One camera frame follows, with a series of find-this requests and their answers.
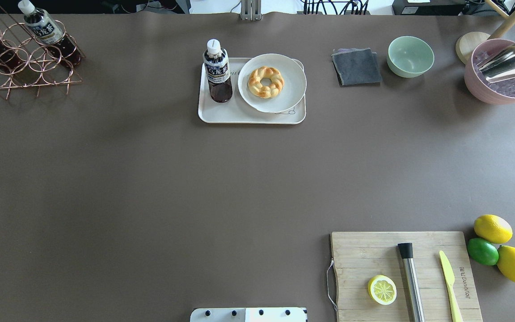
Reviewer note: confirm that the dark tea bottle white cap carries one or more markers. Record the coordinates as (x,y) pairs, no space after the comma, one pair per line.
(216,63)

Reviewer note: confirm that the cream serving tray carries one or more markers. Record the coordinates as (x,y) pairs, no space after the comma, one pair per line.
(237,110)

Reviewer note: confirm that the metal ice scoop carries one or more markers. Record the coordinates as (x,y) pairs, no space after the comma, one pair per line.
(501,67)

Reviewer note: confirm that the pink bowl with ice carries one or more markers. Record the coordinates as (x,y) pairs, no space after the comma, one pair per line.
(496,93)

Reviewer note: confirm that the green ceramic bowl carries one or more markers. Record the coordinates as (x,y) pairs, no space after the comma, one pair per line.
(409,56)

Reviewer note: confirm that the green lime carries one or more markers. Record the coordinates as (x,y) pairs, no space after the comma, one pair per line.
(482,251)

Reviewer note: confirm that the grey folded cloth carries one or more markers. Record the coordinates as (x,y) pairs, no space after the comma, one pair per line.
(356,66)

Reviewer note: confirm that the yellow plastic knife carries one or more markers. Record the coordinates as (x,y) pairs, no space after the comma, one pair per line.
(449,280)

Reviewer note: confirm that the steel muddler bar tool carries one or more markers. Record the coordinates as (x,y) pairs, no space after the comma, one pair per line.
(415,302)

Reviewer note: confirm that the wooden cutting board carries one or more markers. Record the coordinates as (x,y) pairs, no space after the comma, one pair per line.
(359,256)

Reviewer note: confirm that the half lemon slice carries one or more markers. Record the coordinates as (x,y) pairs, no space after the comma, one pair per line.
(382,289)

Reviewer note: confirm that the white round plate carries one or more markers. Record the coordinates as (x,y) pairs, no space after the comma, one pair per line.
(294,83)

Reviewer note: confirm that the braided ring bread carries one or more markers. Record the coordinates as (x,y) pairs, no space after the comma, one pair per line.
(266,82)

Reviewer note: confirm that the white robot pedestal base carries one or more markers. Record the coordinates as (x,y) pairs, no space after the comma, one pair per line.
(250,314)

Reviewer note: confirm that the copper wire bottle rack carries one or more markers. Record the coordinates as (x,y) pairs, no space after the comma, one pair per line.
(39,68)

